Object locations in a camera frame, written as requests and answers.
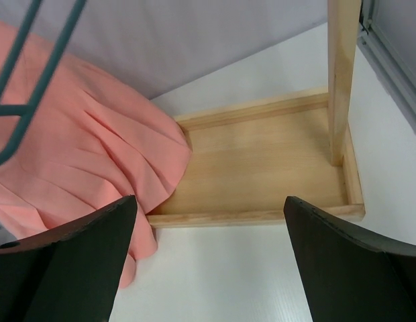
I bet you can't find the pink skirt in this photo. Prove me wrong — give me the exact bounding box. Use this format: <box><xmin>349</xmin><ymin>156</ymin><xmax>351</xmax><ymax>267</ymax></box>
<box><xmin>0</xmin><ymin>18</ymin><xmax>193</xmax><ymax>290</ymax></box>

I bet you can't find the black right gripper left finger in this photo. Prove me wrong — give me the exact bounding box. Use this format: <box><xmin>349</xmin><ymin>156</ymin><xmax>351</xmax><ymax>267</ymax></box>
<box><xmin>0</xmin><ymin>195</ymin><xmax>137</xmax><ymax>321</ymax></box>

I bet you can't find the wooden hanger rack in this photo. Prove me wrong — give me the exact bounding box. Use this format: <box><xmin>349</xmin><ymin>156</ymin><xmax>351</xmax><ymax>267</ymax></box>
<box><xmin>148</xmin><ymin>1</ymin><xmax>365</xmax><ymax>228</ymax></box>

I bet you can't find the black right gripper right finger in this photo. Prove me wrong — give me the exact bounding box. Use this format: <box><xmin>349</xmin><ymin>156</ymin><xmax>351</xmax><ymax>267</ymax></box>
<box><xmin>284</xmin><ymin>196</ymin><xmax>416</xmax><ymax>321</ymax></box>

